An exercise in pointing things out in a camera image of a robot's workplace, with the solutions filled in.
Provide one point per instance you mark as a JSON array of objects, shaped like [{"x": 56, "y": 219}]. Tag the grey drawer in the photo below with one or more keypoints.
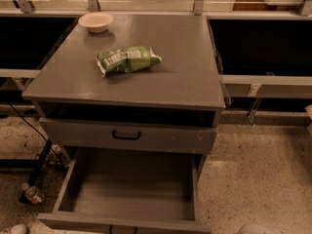
[
  {"x": 163, "y": 138},
  {"x": 128, "y": 192}
]

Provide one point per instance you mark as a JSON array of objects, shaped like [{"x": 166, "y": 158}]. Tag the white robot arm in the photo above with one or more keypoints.
[{"x": 258, "y": 229}]

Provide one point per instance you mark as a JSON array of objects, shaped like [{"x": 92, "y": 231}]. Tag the grey wooden drawer cabinet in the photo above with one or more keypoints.
[{"x": 182, "y": 90}]

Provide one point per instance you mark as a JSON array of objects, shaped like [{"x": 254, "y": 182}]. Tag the green chip bag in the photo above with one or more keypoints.
[{"x": 127, "y": 60}]

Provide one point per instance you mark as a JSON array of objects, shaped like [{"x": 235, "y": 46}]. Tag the beige paper bowl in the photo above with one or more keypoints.
[{"x": 96, "y": 22}]

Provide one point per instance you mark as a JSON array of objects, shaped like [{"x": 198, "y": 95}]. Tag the black metal floor stand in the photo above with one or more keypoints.
[{"x": 35, "y": 165}]

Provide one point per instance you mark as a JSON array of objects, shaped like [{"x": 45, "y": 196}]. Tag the plastic water bottle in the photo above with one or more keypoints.
[{"x": 32, "y": 193}]

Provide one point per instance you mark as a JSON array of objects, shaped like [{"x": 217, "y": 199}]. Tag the white shoe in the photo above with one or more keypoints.
[{"x": 15, "y": 229}]

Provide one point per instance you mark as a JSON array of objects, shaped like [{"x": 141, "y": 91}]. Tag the black upper drawer handle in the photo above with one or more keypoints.
[{"x": 123, "y": 136}]

